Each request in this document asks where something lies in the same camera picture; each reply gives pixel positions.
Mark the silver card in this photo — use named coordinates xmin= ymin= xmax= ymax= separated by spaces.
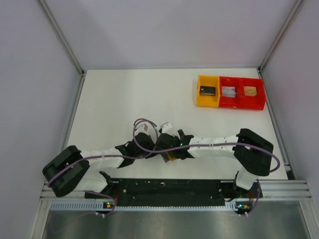
xmin=161 ymin=153 xmax=170 ymax=162

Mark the yellow leather card holder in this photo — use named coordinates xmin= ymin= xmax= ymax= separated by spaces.
xmin=166 ymin=152 xmax=177 ymax=161

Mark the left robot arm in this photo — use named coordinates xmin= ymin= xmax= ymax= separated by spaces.
xmin=42 ymin=132 xmax=155 ymax=198

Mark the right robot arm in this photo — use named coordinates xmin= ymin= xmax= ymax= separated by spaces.
xmin=156 ymin=128 xmax=274 ymax=197

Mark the black card in bin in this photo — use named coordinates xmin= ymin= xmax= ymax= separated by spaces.
xmin=199 ymin=86 xmax=216 ymax=96

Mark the gold card in bin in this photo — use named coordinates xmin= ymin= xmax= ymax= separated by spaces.
xmin=244 ymin=86 xmax=257 ymax=97

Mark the yellow plastic bin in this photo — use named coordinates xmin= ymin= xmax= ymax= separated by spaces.
xmin=196 ymin=75 xmax=221 ymax=108

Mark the middle red plastic bin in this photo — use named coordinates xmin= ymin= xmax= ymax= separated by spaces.
xmin=219 ymin=76 xmax=243 ymax=109

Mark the red plastic bin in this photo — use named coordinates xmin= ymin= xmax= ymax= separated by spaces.
xmin=219 ymin=76 xmax=243 ymax=109
xmin=241 ymin=78 xmax=266 ymax=111

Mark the right red plastic bin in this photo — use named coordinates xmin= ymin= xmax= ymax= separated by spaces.
xmin=241 ymin=78 xmax=266 ymax=111

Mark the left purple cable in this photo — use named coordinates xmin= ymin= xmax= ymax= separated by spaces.
xmin=47 ymin=118 xmax=160 ymax=187

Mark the purple cable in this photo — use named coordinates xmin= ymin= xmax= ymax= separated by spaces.
xmin=149 ymin=119 xmax=281 ymax=175
xmin=47 ymin=118 xmax=160 ymax=187

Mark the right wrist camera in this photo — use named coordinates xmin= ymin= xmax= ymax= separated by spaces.
xmin=160 ymin=122 xmax=174 ymax=134

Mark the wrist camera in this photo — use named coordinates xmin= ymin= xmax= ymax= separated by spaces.
xmin=135 ymin=123 xmax=148 ymax=134
xmin=160 ymin=122 xmax=174 ymax=134

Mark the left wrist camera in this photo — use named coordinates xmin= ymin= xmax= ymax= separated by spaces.
xmin=135 ymin=123 xmax=148 ymax=134

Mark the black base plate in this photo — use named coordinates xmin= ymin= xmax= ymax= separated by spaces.
xmin=84 ymin=177 xmax=252 ymax=207

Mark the grey slotted cable duct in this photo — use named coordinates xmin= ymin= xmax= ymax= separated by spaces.
xmin=50 ymin=201 xmax=248 ymax=212

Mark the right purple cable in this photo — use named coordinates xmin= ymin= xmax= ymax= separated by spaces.
xmin=149 ymin=119 xmax=281 ymax=175

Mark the aluminium frame rail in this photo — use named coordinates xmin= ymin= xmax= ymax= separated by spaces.
xmin=40 ymin=180 xmax=312 ymax=201

